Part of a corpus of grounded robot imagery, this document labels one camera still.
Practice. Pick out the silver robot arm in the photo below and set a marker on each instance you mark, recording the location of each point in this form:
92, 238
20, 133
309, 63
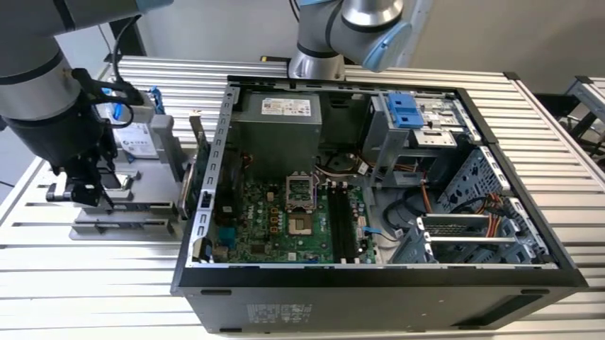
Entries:
32, 95

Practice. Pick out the RAM slot white clips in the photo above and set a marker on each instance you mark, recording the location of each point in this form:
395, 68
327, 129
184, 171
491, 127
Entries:
340, 223
352, 223

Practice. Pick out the hard disk blue carrier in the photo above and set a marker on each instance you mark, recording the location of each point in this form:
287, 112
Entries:
136, 141

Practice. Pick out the green graphics card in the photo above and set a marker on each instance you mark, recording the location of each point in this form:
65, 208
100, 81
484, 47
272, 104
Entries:
200, 159

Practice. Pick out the grey parts rack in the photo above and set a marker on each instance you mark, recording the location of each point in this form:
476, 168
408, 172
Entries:
126, 234

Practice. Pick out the black case fan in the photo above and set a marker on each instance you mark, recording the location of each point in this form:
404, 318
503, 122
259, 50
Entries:
231, 184

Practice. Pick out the grey power supply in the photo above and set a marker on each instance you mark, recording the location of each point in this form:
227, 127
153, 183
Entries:
273, 141

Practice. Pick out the small black yellow plug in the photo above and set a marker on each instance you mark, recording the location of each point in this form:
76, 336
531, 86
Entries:
271, 59

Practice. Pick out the green motherboard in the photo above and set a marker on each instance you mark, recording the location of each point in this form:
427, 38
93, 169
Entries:
283, 248

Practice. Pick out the CPU socket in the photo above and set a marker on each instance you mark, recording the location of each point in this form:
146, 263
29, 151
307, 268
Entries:
301, 225

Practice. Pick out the grey drive cage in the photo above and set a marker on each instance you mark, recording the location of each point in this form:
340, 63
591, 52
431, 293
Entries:
391, 148

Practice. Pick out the blue drive latch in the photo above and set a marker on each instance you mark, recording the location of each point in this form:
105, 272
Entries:
403, 110

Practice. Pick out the black PC case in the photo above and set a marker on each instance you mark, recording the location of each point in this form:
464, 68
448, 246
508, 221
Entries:
329, 304

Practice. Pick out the metal disk bay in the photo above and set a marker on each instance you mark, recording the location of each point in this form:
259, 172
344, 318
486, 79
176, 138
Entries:
472, 239

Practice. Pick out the black camera bracket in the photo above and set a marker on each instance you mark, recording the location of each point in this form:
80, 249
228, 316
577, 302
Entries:
93, 85

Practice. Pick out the black upright post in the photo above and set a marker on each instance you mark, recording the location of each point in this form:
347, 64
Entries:
136, 39

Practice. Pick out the aluminium side frame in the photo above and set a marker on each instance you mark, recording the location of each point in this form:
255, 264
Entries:
583, 85

